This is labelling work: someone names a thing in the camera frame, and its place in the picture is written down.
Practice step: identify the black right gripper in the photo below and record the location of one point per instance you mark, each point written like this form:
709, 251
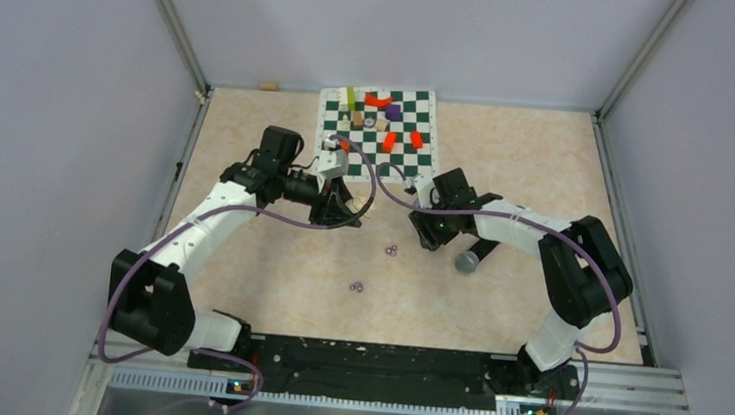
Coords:
430, 238

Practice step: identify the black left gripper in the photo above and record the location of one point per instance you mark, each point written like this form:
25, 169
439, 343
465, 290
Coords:
330, 206

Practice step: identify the cream earbud charging case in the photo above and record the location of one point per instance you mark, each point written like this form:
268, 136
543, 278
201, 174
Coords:
357, 203

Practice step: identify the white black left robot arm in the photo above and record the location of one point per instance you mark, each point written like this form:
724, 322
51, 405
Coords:
149, 295

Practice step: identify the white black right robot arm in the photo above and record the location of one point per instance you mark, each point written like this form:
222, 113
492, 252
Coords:
585, 276

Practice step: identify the black microphone grey head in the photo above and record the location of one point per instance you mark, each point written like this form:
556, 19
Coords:
468, 261

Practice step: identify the purple clip earbud near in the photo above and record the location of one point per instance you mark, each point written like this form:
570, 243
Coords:
391, 250

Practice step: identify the purple clip earbud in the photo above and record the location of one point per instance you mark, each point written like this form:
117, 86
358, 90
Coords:
356, 287
391, 250

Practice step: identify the purple clip earbud far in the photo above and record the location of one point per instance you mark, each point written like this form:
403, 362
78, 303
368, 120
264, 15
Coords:
356, 287

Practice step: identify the small red block left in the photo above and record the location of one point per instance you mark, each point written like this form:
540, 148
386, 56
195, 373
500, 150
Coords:
345, 147

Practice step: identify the red cylinder block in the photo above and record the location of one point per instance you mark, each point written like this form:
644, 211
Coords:
388, 143

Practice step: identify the red block right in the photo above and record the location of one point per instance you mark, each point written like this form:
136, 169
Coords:
416, 140

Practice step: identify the wooden block on board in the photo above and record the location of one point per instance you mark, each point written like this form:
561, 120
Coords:
382, 125

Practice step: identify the green white chessboard mat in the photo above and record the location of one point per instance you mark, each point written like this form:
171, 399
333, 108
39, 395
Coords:
419, 113

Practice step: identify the purple block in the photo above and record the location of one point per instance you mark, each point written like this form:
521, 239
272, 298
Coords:
393, 112

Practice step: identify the red arch block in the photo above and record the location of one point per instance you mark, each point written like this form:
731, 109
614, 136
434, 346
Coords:
377, 102

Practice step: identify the yellow-green block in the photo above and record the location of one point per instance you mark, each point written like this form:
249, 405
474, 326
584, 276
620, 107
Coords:
350, 100

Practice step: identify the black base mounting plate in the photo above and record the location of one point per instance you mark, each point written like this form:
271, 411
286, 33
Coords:
413, 376

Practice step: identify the wooden cork piece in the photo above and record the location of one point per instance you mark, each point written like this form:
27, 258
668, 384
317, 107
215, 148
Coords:
269, 86

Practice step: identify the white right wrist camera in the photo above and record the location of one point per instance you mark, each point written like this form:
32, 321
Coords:
422, 188

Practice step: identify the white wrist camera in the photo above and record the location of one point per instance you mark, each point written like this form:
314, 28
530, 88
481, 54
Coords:
333, 161
422, 188

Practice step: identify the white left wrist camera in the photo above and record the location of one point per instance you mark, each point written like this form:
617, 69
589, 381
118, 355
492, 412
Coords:
333, 161

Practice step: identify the aluminium frame rail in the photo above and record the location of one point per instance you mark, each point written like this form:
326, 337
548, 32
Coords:
616, 388

